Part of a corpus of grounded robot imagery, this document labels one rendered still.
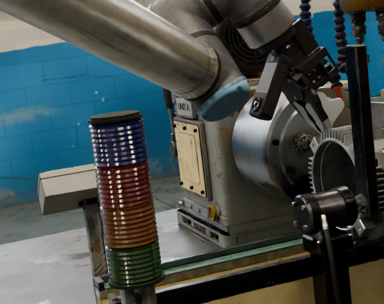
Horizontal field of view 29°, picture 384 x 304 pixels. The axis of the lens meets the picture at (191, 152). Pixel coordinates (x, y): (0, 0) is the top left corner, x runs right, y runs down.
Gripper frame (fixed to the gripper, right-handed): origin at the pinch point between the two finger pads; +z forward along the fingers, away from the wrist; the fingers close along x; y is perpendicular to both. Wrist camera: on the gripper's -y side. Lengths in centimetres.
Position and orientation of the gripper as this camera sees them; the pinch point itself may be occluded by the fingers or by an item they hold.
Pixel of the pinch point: (325, 135)
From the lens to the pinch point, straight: 134.5
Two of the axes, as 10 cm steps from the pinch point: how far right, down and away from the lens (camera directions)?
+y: 7.5, -6.3, 2.0
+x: -3.5, -1.1, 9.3
